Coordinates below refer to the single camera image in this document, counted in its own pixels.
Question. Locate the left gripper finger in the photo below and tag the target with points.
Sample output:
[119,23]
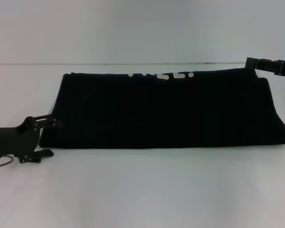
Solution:
[50,121]
[38,157]

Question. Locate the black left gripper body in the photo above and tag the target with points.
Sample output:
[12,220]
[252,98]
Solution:
[16,140]

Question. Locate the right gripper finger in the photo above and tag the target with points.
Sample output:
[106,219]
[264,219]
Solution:
[261,64]

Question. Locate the black t-shirt white print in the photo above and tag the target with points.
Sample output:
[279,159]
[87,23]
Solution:
[156,114]

